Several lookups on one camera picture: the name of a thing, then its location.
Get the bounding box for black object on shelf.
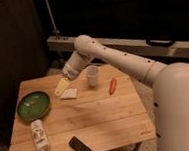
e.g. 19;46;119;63
146;40;175;47

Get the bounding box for clear plastic bottle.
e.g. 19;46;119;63
30;119;50;151

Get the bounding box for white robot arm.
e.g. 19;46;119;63
54;35;189;151

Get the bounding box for wooden table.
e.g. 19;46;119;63
9;65;155;151

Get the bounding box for clear plastic cup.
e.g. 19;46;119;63
85;65;99;87

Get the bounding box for white lower shelf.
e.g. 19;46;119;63
47;36;189;58

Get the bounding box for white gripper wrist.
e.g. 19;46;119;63
54;62;82;97

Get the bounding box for metal pole stand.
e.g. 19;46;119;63
45;0;64;39

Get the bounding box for orange carrot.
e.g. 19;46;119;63
109;78;117;95

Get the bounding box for green round plate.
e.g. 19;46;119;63
17;91;51;122

